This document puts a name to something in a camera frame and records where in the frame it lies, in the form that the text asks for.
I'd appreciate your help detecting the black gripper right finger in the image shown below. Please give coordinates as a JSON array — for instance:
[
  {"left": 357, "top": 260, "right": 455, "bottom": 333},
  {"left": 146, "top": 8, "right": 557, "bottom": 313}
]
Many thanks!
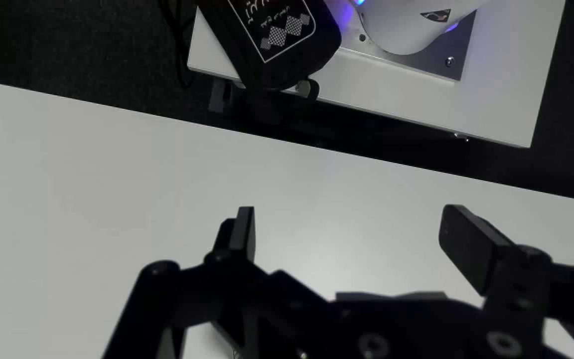
[{"left": 439, "top": 204, "right": 574, "bottom": 359}]

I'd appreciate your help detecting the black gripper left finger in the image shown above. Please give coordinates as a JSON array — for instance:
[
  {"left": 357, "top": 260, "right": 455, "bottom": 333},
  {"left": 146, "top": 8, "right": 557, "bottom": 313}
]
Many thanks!
[{"left": 104, "top": 206, "right": 333, "bottom": 359}]

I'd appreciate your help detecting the black box zigzag logo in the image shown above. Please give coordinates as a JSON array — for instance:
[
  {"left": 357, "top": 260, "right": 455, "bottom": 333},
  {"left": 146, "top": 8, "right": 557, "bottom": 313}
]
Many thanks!
[{"left": 194, "top": 0, "right": 343, "bottom": 92}]

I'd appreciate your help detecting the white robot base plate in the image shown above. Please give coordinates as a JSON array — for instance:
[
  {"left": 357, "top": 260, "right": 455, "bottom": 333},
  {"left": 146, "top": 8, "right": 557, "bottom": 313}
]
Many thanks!
[{"left": 186, "top": 0, "right": 569, "bottom": 150}]

